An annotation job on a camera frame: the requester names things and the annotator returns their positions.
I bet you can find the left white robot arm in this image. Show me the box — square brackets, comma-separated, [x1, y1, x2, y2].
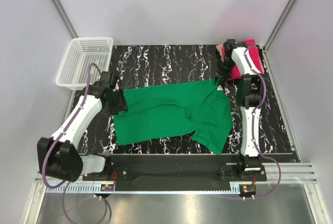
[37, 71, 128, 182]

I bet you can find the white plastic basket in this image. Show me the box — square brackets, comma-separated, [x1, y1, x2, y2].
[56, 36, 114, 91]

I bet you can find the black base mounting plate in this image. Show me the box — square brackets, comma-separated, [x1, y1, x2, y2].
[83, 154, 267, 193]

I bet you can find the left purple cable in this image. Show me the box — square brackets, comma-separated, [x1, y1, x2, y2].
[41, 63, 113, 221]

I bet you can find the green t shirt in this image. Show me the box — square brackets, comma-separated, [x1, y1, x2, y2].
[113, 79, 233, 155]

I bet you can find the purple cable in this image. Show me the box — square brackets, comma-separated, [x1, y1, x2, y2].
[41, 63, 113, 221]
[237, 42, 283, 201]

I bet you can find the black marble pattern mat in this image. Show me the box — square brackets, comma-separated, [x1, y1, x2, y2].
[78, 45, 293, 154]

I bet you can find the folded peach t shirt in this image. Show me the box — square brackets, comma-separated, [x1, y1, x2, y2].
[216, 44, 225, 61]

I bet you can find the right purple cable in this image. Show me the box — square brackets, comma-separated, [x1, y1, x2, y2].
[237, 42, 283, 201]

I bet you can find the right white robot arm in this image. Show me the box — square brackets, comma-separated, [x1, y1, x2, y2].
[214, 39, 267, 181]

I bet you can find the folded pink t shirt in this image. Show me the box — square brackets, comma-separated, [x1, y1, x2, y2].
[229, 39, 265, 80]

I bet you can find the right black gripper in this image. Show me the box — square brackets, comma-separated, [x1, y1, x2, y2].
[214, 57, 235, 85]

